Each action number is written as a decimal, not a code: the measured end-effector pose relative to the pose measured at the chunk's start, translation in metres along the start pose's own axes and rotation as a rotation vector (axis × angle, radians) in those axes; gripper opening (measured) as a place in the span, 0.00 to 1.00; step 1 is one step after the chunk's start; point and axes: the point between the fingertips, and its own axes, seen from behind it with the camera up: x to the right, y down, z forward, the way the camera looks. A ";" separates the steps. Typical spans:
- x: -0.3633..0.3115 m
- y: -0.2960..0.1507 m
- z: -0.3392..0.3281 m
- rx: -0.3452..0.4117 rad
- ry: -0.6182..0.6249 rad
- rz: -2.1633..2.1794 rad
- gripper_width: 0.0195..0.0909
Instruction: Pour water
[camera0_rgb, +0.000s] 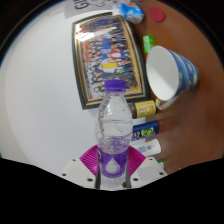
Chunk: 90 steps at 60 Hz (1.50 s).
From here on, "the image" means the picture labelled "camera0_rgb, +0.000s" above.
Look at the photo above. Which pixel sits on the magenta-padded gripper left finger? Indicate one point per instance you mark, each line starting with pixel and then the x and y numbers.
pixel 89 159

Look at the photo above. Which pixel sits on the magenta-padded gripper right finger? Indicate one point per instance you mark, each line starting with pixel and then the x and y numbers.
pixel 136 159

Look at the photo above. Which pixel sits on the clear purple-capped water bottle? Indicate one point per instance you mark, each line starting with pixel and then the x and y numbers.
pixel 114 133

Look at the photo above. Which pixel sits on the blue painted ceramic mug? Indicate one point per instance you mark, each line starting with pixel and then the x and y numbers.
pixel 163 73

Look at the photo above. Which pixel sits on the framed group photo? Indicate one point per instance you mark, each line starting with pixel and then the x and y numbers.
pixel 106 56

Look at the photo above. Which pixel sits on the green wrapped packet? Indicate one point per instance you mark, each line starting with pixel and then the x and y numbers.
pixel 148 43

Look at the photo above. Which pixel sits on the blue tissue pack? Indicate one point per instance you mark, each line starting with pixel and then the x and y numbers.
pixel 132 13

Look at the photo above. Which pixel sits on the flat round red coaster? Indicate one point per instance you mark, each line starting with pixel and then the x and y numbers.
pixel 157 14

